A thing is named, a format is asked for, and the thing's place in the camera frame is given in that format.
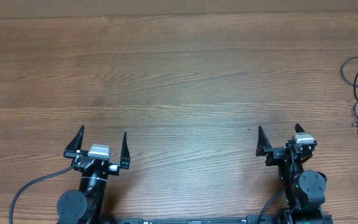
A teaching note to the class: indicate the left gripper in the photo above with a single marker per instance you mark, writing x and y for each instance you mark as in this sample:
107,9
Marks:
73,147

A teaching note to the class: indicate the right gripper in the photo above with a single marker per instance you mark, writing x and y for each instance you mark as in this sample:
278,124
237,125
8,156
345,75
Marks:
275,153

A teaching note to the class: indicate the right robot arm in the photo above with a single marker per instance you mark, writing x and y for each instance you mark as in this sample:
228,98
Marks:
304,189

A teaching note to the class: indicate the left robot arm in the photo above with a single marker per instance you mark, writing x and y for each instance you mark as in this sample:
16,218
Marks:
84,205

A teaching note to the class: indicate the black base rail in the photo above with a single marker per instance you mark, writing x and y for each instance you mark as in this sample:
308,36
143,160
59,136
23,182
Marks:
250,219

